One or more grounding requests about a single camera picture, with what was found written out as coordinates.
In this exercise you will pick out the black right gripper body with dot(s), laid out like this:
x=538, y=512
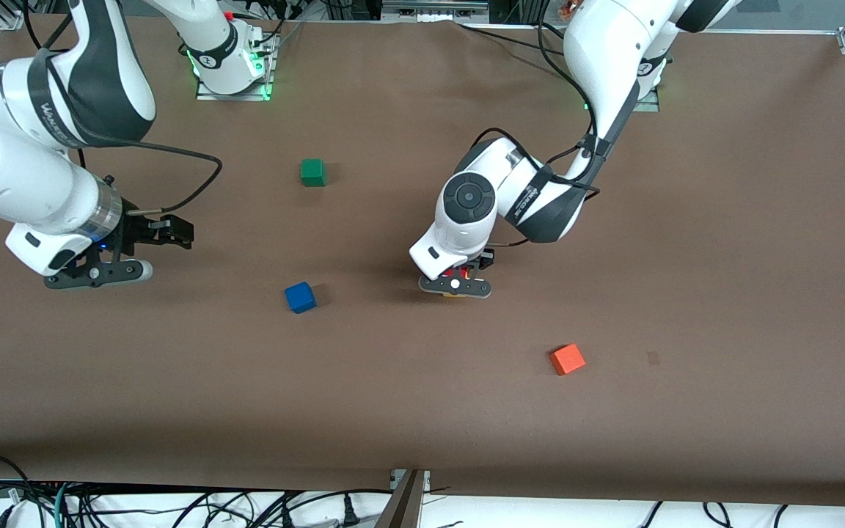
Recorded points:
x=138, y=229

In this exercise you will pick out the red wooden block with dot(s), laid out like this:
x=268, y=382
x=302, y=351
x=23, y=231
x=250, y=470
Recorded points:
x=461, y=274

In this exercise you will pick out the blue wooden block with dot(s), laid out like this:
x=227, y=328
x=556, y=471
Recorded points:
x=300, y=298

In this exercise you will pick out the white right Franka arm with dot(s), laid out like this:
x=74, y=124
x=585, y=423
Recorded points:
x=26, y=183

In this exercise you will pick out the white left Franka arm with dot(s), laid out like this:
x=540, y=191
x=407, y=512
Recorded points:
x=466, y=198

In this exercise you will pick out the yellow wooden block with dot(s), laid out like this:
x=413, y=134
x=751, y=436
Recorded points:
x=455, y=297

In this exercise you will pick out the orange wooden block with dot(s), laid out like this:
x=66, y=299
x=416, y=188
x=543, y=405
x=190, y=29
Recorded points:
x=568, y=359

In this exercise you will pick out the green wooden block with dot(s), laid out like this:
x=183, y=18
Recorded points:
x=312, y=173

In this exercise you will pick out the brown table cover sheet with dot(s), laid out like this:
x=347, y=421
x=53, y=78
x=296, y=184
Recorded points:
x=173, y=403

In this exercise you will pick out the dark metal profile beam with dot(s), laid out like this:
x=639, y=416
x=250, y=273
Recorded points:
x=404, y=507

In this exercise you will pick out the black power plug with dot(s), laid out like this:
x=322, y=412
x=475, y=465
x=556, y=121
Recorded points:
x=350, y=513

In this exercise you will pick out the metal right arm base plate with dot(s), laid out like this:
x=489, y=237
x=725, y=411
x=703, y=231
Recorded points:
x=246, y=96

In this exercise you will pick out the silver metal bracket plate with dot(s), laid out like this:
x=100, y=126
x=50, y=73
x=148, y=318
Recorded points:
x=398, y=478

